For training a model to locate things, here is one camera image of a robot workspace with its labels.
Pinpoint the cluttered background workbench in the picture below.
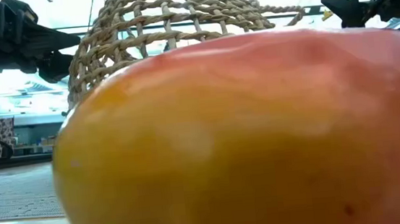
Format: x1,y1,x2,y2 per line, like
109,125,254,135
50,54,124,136
12,134,59,157

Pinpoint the yellow hanging tag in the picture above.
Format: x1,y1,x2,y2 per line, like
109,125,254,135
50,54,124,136
320,8,334,22

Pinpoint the woven straw basket with handles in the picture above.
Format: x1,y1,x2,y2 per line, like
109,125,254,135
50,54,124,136
58,0,313,112

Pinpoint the red and yellow mango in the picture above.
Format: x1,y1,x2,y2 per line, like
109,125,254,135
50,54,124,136
41,17,400,224

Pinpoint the grey woven placemat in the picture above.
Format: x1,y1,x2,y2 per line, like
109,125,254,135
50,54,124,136
0,163,67,223

